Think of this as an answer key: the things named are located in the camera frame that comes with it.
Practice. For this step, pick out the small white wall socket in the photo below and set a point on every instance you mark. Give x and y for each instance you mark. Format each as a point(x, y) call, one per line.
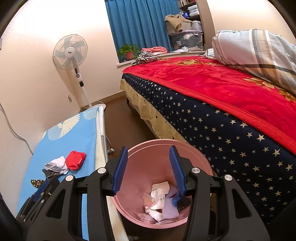
point(70, 98)

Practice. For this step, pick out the grey lidded container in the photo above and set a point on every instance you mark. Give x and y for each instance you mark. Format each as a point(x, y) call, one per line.
point(196, 25)

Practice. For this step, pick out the beige clothing pile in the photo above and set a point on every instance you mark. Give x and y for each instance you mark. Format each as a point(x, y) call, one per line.
point(175, 22)

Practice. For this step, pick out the pink trash bin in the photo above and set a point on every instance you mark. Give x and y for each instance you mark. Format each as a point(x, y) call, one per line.
point(148, 166)

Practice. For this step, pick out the white standing fan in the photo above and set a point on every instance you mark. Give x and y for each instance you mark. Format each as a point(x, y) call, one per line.
point(69, 52)

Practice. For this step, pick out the bed with starry sheet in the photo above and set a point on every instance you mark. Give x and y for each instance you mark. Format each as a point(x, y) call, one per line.
point(219, 134)

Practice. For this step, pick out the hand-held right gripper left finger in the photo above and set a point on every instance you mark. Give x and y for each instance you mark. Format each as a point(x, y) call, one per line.
point(121, 169)

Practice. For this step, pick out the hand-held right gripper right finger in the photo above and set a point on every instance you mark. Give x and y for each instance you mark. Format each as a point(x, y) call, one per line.
point(178, 171)

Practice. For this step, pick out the potted green plant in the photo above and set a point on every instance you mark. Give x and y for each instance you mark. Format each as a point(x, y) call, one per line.
point(129, 55)

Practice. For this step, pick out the cream paper bag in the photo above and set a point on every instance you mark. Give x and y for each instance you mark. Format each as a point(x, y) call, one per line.
point(159, 188)

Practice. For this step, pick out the red plastic packet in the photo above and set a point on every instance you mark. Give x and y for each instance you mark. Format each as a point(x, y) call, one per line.
point(75, 160)

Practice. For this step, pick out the blue feather print mat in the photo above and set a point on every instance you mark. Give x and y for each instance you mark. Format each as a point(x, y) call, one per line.
point(69, 139)

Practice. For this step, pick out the pink folded cloth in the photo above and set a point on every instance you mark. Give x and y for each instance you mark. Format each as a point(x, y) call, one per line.
point(155, 49)

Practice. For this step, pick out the black plastic bag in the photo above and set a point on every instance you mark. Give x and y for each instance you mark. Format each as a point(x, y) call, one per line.
point(49, 174)

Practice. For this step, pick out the plaid pillow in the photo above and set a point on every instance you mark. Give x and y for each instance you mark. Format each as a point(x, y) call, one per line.
point(249, 48)

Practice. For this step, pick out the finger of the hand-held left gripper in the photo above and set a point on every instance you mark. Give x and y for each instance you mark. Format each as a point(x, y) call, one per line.
point(42, 187)
point(53, 184)

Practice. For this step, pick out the wooden bookshelf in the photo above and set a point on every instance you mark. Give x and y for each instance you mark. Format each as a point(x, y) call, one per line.
point(197, 16)

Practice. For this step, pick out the clear plastic storage box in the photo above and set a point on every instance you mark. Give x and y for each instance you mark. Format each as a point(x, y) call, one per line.
point(185, 40)

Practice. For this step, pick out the blue curtain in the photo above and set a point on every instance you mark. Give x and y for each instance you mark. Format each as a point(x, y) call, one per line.
point(138, 23)

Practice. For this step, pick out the red floral blanket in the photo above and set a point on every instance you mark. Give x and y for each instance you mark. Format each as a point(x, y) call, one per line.
point(208, 81)

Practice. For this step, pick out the white crumpled paper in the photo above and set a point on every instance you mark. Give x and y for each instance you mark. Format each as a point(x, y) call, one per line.
point(56, 165)

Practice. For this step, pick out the black white striped cloth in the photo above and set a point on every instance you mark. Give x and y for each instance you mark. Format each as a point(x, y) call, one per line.
point(143, 58)

